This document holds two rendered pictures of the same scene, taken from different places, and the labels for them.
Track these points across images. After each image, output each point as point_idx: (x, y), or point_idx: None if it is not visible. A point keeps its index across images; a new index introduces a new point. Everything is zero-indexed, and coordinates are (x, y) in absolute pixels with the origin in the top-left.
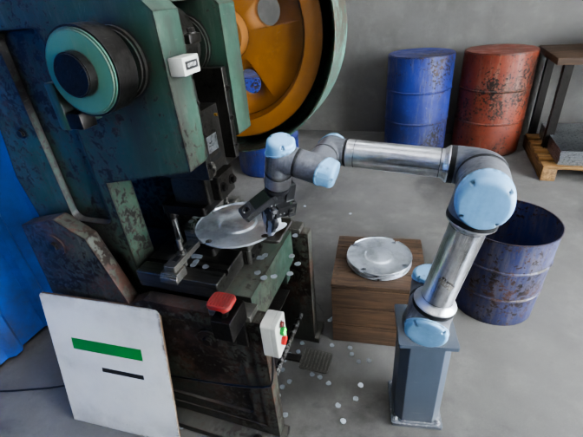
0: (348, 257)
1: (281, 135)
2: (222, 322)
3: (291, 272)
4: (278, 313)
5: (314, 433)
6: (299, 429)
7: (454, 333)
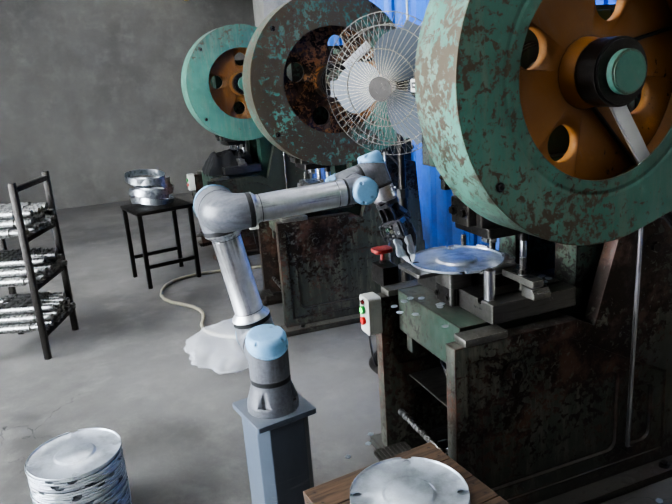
0: (447, 468)
1: (370, 152)
2: (377, 261)
3: (394, 306)
4: (369, 297)
5: (360, 466)
6: (375, 462)
7: (242, 410)
